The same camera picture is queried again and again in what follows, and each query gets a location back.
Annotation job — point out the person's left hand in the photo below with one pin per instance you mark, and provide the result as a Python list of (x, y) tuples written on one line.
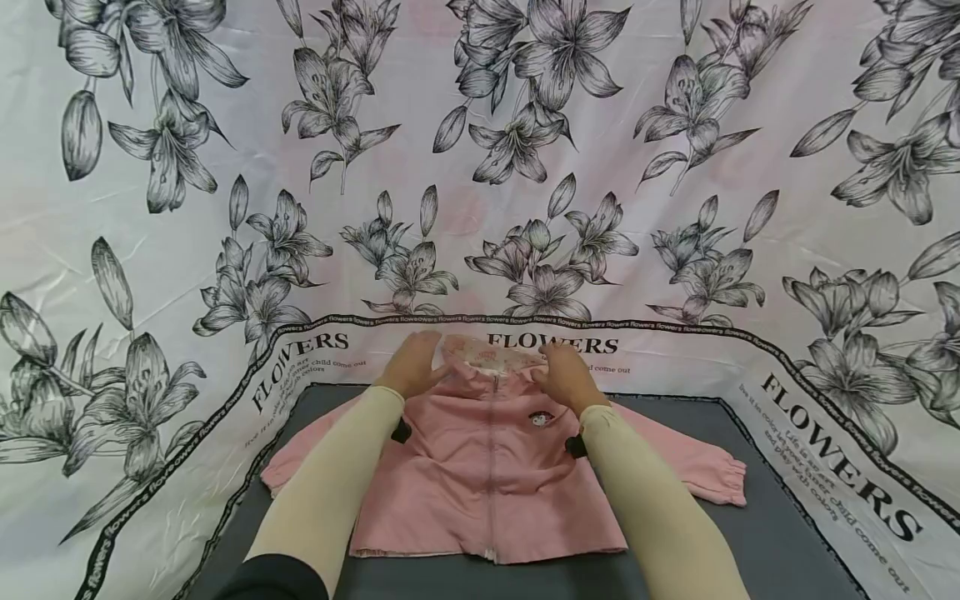
[(411, 367)]

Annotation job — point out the person's right hand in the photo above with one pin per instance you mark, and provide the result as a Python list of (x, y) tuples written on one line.
[(568, 377)]

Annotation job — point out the person's left fingers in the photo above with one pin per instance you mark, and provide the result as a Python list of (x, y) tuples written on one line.
[(427, 346)]

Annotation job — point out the person's right fingers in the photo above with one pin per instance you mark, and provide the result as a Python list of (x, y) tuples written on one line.
[(553, 362)]

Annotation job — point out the pink zip-up hooded jacket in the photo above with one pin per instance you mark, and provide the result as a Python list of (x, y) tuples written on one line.
[(487, 475)]

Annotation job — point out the person's right forearm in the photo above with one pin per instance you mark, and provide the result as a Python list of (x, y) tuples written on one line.
[(660, 517)]

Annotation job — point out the person's left forearm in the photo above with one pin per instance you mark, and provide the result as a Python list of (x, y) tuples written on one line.
[(330, 492)]

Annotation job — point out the black wrist band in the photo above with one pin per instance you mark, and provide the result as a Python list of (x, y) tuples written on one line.
[(401, 431), (576, 447)]

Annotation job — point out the person's body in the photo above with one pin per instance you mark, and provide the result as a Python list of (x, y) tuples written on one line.
[(274, 579)]

